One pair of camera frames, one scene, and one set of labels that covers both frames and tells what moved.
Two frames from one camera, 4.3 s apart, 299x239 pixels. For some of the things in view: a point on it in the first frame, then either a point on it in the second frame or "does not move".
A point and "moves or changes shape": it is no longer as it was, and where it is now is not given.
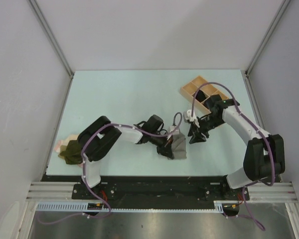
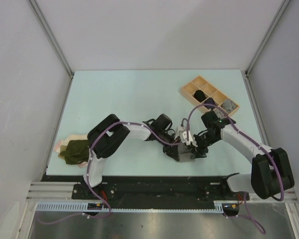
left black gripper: [165, 149] → [171, 150]
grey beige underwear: [178, 145] moves or changes shape
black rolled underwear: [200, 96] does not move
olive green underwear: [72, 153] does not move
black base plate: [155, 192] does not move
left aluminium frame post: [49, 34] does not move
